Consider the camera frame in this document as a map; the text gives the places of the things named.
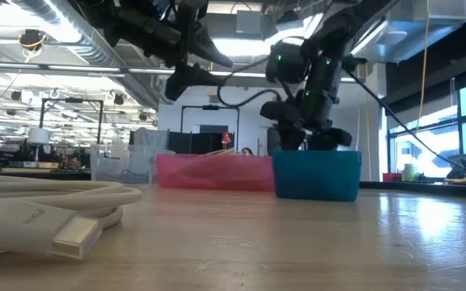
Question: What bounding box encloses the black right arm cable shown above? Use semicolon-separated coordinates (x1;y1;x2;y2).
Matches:
340;66;466;188

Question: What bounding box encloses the white round container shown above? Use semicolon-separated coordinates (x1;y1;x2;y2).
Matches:
402;162;418;183

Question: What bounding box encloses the teal plastic bin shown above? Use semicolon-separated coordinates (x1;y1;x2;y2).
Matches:
272;150;362;202

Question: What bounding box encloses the black partition panel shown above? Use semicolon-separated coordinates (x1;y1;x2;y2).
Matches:
167;129;236;155

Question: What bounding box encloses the black ceiling sensor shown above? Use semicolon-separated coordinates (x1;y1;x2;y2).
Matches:
18;28;48;53

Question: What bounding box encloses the red desk lamp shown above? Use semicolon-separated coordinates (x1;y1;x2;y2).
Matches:
220;131;234;151

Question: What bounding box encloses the black metal gantry frame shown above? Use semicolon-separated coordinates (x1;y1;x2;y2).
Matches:
40;98;104;146
180;104;241;154

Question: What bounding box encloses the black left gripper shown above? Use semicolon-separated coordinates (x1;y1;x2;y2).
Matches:
147;0;234;102

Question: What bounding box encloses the white ceiling air unit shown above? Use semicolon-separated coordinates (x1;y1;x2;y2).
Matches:
349;0;466;64

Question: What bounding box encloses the clear plastic bin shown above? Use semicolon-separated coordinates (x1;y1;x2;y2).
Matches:
90;143;159;185

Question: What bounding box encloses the black yellow bag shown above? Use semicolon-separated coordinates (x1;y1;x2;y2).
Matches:
445;153;466;186

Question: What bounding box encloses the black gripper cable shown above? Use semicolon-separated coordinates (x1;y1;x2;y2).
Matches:
216;84;285;110

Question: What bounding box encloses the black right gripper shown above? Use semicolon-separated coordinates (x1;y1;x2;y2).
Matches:
259;60;354;152

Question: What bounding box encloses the yellow hanging cord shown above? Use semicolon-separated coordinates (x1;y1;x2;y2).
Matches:
414;0;431;137

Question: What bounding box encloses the white table lamp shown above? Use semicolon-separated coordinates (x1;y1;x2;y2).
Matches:
27;128;51;162

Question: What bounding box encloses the pink plastic bin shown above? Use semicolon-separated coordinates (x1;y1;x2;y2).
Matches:
155;153;275;192

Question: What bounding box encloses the silver ventilation duct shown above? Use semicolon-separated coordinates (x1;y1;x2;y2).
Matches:
10;0;161;110

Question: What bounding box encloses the white cable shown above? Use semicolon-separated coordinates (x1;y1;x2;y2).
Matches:
0;173;143;260

